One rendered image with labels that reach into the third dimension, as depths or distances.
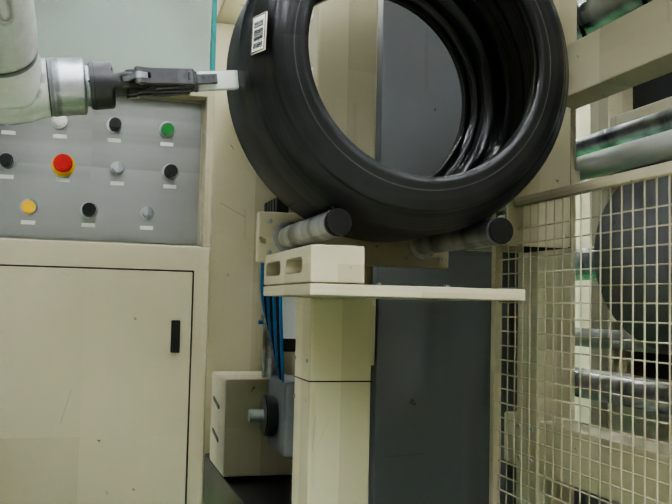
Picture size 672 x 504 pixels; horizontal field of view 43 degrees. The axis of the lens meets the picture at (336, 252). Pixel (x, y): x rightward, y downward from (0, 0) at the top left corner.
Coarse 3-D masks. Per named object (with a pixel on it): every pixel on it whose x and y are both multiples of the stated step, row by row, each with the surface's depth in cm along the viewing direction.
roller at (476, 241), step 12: (468, 228) 147; (480, 228) 143; (492, 228) 139; (504, 228) 140; (420, 240) 168; (432, 240) 162; (444, 240) 157; (456, 240) 152; (468, 240) 148; (480, 240) 143; (492, 240) 140; (504, 240) 140; (420, 252) 171; (432, 252) 166
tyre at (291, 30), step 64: (256, 0) 134; (320, 0) 161; (448, 0) 168; (512, 0) 156; (256, 64) 132; (512, 64) 165; (256, 128) 137; (320, 128) 131; (512, 128) 164; (320, 192) 135; (384, 192) 134; (448, 192) 136; (512, 192) 143
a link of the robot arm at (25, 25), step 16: (0, 0) 112; (16, 0) 113; (32, 0) 117; (0, 16) 113; (16, 16) 115; (32, 16) 118; (0, 32) 115; (16, 32) 116; (32, 32) 119; (0, 48) 117; (16, 48) 118; (32, 48) 121; (0, 64) 119; (16, 64) 121
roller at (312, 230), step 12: (324, 216) 132; (336, 216) 132; (348, 216) 132; (288, 228) 156; (300, 228) 147; (312, 228) 139; (324, 228) 132; (336, 228) 132; (348, 228) 132; (288, 240) 156; (300, 240) 149; (312, 240) 144; (324, 240) 141
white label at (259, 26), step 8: (256, 16) 132; (264, 16) 130; (256, 24) 131; (264, 24) 130; (256, 32) 131; (264, 32) 129; (256, 40) 131; (264, 40) 129; (256, 48) 131; (264, 48) 129
